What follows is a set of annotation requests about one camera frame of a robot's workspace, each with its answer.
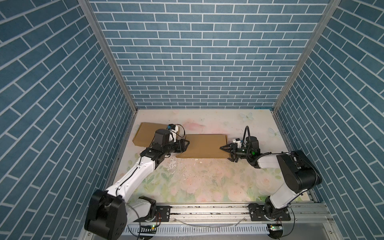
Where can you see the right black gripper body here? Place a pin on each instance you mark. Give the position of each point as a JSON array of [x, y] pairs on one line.
[[240, 153]]

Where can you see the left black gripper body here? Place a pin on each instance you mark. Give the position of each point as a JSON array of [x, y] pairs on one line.
[[177, 147]]

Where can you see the brown cardboard box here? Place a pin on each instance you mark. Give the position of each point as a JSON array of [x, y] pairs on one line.
[[145, 134]]

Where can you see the cardboard stack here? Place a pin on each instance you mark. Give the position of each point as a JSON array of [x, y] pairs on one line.
[[205, 147]]

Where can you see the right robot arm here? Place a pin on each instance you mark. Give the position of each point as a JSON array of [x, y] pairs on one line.
[[299, 174]]

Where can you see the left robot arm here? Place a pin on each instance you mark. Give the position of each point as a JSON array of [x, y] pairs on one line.
[[110, 212]]

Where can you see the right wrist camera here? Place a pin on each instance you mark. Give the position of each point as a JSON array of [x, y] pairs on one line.
[[237, 141]]

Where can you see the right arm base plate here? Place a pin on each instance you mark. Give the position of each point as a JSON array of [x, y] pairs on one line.
[[260, 213]]

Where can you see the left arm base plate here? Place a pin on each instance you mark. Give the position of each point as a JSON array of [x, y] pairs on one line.
[[159, 214]]

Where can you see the white slotted cable duct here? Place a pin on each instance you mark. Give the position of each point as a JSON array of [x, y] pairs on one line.
[[184, 230]]

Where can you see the aluminium front rail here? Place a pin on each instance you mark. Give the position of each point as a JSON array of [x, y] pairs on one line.
[[309, 221]]

